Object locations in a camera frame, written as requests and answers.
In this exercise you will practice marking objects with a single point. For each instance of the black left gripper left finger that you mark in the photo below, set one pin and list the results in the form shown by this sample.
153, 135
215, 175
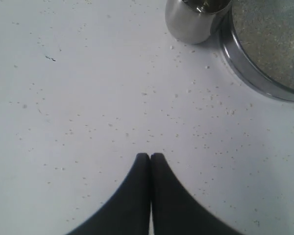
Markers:
127, 212

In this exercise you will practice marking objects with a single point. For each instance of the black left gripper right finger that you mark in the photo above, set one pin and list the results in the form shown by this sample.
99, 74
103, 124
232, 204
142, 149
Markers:
174, 210

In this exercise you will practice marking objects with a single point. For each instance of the stainless steel cup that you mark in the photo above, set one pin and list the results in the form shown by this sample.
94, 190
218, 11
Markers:
194, 21

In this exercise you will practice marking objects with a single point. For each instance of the round stainless steel sieve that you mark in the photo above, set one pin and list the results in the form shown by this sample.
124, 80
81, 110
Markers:
245, 69

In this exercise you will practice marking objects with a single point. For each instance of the yellow millet grains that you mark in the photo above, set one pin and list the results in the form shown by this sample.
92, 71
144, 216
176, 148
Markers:
265, 29

